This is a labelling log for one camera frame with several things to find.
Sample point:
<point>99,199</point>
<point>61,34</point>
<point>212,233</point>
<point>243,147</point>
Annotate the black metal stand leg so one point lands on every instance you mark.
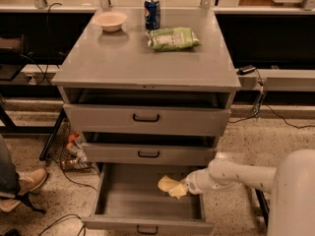
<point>264,208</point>

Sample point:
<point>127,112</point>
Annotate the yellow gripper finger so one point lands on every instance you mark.
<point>178,191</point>

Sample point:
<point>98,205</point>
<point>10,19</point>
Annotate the green snack bag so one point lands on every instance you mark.
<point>172,39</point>

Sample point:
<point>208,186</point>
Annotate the blue jeans leg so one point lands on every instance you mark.
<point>9,178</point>

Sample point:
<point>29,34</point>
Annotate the yellow sponge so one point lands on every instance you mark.
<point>165,183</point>

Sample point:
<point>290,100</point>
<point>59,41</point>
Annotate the tan work boot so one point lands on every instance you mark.
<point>32,180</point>

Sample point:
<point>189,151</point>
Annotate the grey drawer cabinet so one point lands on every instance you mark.
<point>120,68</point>

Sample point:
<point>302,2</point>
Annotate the grey top drawer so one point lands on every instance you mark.
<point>154,120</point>

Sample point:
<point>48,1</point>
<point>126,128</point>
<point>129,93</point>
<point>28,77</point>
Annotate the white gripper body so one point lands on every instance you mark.
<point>194,183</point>

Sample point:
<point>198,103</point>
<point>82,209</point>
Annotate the wire basket with bottles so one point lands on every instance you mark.
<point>67,150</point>

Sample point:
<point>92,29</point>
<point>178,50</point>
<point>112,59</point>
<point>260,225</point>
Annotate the black power adapter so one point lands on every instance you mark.
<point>246,70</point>

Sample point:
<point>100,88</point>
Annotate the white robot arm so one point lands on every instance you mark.
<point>291,185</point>

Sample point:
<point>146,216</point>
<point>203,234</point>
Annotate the grey drawer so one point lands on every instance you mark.
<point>128,199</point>
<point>154,120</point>
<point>149,149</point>

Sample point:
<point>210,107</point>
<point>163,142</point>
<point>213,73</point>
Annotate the white paper bowl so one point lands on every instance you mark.
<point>110,21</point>

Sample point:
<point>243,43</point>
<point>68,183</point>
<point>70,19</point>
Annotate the grey bottom drawer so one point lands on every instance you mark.
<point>128,199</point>

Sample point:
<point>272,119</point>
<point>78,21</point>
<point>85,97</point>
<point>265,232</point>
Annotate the grey middle drawer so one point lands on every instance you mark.
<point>149,149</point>

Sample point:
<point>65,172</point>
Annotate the blue soda can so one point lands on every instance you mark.
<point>152,14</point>

